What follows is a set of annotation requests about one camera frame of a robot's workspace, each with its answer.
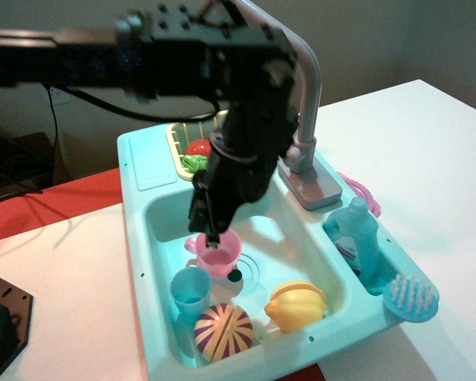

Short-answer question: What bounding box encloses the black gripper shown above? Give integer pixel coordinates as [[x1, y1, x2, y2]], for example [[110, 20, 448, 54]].
[[188, 134, 278, 248]]

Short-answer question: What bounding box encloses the pink plastic cup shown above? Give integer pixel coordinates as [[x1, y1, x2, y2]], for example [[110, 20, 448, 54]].
[[184, 229, 243, 278]]

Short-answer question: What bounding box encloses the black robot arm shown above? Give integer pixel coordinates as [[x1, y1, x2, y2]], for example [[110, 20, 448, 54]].
[[0, 1, 298, 248]]

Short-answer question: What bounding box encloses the teal plastic cup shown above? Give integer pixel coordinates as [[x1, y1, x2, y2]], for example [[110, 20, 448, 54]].
[[170, 267, 212, 325]]

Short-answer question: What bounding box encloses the teal toy sink unit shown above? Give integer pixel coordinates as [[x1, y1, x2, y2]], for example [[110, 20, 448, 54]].
[[117, 124, 440, 380]]

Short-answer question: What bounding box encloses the green toy vegetable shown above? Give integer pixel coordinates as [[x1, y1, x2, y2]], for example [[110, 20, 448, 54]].
[[181, 154, 208, 174]]

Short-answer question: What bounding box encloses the red toy tomato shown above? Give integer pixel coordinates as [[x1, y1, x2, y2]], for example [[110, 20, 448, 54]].
[[185, 139, 212, 157]]

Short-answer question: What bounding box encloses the yellow dish rack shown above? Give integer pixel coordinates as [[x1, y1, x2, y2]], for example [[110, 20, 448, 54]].
[[166, 110, 228, 181]]

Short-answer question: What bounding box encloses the grey toy faucet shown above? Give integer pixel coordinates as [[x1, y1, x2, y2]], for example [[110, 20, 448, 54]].
[[236, 1, 343, 210]]

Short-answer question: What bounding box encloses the purple yellow striped toy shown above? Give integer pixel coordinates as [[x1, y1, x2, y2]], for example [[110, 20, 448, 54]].
[[194, 303, 255, 362]]

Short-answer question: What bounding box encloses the yellow toy lemon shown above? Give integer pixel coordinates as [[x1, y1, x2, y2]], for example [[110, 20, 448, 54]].
[[264, 280, 326, 333]]

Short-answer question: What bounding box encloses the red cloth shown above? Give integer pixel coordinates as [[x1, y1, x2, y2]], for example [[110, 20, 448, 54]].
[[0, 168, 122, 240]]

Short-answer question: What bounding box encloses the blue dish soap bottle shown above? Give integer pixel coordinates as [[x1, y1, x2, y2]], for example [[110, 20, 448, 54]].
[[322, 197, 380, 283]]

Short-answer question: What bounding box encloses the pink toy utensil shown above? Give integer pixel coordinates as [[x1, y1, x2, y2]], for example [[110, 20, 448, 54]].
[[337, 172, 382, 217]]

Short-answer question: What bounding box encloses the blue scrub brush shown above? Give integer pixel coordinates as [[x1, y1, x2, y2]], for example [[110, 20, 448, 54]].
[[382, 274, 439, 323]]

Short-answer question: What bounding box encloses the black braided cable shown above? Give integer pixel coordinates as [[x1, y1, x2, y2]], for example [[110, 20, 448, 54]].
[[65, 87, 221, 123]]

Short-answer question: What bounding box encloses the white wall outlet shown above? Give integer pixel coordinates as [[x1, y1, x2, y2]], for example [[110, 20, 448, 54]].
[[48, 87, 71, 106]]

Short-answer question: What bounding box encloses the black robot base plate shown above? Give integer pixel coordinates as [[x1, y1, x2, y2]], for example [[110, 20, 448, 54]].
[[0, 278, 33, 375]]

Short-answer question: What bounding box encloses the black power cord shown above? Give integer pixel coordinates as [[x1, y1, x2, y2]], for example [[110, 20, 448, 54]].
[[0, 83, 60, 207]]

